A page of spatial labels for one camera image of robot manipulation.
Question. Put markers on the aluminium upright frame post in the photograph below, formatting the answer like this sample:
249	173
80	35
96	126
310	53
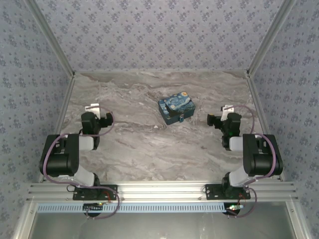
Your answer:
266	42
55	42

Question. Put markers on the blue starry night tin box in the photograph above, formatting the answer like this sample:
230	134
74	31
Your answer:
178	104

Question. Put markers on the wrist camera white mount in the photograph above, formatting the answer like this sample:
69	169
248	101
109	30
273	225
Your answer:
226	109
92	107

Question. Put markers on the black bracket under duct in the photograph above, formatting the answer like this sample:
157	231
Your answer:
228	211
92	208

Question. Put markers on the aluminium side frame rail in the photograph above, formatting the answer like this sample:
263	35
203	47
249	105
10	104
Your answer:
257	99
66	99

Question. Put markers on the aluminium front frame rail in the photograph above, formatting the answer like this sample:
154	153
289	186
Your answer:
159	191

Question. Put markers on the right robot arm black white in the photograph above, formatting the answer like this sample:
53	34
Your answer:
261	161

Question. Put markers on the small LED circuit board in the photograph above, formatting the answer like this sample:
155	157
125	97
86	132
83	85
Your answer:
235	206
98	204

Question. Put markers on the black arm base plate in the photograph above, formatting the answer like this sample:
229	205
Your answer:
79	195
211	194

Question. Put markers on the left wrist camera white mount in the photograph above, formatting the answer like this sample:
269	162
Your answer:
92	107

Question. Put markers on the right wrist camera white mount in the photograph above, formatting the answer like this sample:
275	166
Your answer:
226	109

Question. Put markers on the small padlock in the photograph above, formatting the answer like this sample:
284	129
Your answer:
181	119

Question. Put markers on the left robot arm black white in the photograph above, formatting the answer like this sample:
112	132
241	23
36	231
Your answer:
59	159

